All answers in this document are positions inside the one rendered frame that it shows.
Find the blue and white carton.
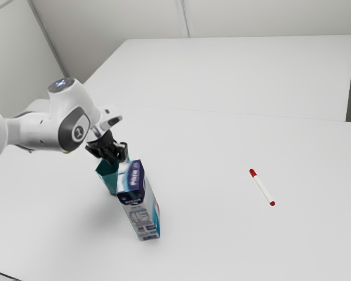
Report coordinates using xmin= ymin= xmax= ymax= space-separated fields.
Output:
xmin=116 ymin=159 xmax=161 ymax=242

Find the teal faceted mug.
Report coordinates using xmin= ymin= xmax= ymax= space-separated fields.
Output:
xmin=95 ymin=156 xmax=130 ymax=195

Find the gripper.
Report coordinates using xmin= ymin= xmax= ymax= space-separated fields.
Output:
xmin=85 ymin=131 xmax=129 ymax=170

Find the white marker with red cap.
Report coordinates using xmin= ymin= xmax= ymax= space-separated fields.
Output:
xmin=249 ymin=168 xmax=276 ymax=207

